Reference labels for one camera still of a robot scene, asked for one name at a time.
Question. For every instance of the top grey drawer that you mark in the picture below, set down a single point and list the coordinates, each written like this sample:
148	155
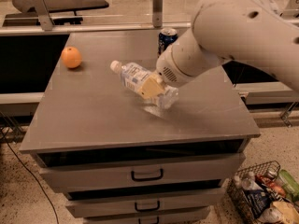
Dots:
128	174

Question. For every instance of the middle metal bracket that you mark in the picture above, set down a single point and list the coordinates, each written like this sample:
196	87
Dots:
157	13

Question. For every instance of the clear bottle in basket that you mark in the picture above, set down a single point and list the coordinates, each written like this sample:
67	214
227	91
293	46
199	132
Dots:
247	182

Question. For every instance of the clear blue-labelled plastic bottle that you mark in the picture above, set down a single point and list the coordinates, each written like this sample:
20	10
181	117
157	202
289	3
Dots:
132	75

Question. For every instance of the orange fruit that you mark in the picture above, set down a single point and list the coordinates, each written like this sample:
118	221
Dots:
71	57

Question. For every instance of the grey drawer cabinet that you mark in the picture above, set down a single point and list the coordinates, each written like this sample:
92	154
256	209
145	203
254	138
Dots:
86	116

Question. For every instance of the dark blue snack bag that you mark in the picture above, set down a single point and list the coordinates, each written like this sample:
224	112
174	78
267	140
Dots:
259	200

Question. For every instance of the grey drawer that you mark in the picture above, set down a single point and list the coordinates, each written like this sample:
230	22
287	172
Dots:
145	203
128	174
159	217

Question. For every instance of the wire mesh basket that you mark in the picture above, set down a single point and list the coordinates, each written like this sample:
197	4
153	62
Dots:
270	215

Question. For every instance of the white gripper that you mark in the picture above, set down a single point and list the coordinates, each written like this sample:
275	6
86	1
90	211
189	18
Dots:
167	68

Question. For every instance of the left metal bracket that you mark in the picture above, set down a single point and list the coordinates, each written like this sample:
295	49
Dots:
31	13

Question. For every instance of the green bottle in basket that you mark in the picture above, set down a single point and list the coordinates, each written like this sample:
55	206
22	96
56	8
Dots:
289	184

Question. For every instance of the red snack packet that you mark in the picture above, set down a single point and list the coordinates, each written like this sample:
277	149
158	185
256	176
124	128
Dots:
270	184

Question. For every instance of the middle grey drawer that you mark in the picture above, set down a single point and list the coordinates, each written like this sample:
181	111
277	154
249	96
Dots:
145	203

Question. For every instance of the metal bracket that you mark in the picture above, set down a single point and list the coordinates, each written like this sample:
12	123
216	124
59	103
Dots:
31	13
291	11
157	13

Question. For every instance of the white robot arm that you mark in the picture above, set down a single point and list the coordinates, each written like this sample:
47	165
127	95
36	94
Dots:
246	31

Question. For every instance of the right metal bracket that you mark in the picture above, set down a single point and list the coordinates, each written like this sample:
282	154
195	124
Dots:
291	11

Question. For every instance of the bottom grey drawer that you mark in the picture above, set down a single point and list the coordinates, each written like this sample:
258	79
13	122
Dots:
159	217

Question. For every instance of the blue soda can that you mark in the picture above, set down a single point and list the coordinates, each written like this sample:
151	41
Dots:
166	37

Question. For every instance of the yellow snack bag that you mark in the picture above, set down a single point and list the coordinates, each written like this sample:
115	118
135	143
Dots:
289	214

